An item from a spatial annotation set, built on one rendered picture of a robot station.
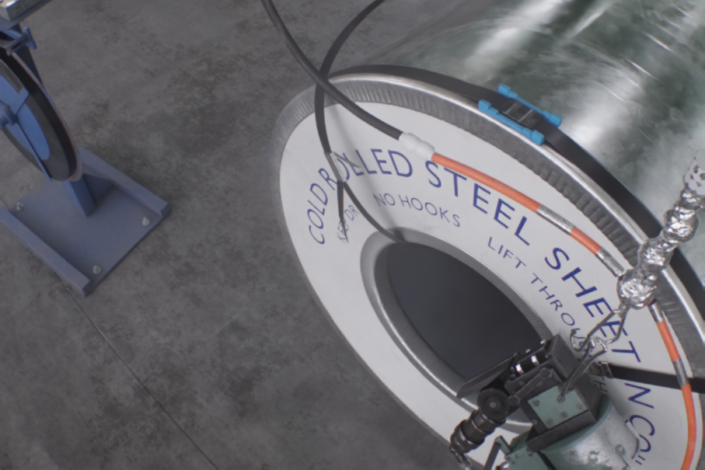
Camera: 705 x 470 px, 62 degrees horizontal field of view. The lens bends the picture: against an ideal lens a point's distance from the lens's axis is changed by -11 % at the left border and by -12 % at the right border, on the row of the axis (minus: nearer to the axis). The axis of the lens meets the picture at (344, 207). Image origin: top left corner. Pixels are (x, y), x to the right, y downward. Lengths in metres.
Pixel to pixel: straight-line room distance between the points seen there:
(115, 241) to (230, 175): 0.54
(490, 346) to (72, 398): 1.40
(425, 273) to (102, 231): 1.44
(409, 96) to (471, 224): 0.24
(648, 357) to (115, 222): 2.09
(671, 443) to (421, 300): 0.74
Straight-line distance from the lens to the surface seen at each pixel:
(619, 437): 1.09
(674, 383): 1.05
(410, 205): 1.16
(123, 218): 2.63
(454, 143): 0.98
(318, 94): 1.16
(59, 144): 2.07
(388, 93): 1.03
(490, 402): 1.11
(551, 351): 1.02
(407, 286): 1.57
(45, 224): 2.75
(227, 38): 3.38
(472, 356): 1.63
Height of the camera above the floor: 1.97
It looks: 51 degrees down
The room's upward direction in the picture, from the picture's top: straight up
